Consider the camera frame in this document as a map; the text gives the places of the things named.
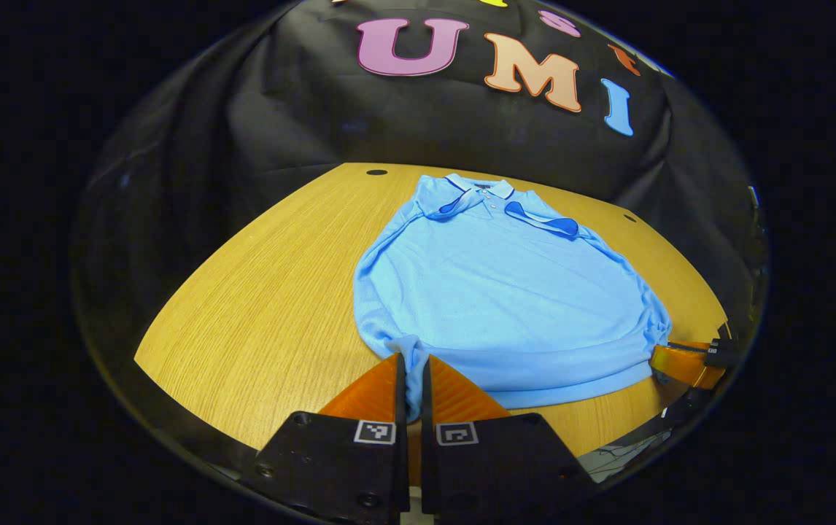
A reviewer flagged light blue polo T-shirt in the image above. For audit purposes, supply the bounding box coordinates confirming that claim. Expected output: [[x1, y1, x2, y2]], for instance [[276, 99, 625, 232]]
[[352, 173, 674, 424]]

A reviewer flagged black backdrop cloth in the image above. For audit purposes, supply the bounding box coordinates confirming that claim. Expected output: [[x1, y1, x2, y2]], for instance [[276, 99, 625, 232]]
[[71, 0, 769, 351]]

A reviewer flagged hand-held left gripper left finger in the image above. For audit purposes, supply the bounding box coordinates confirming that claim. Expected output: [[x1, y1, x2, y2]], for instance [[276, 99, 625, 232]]
[[254, 352, 411, 525]]

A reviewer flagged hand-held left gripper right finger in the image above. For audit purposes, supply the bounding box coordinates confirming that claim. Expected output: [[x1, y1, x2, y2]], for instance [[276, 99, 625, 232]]
[[420, 355, 597, 520]]

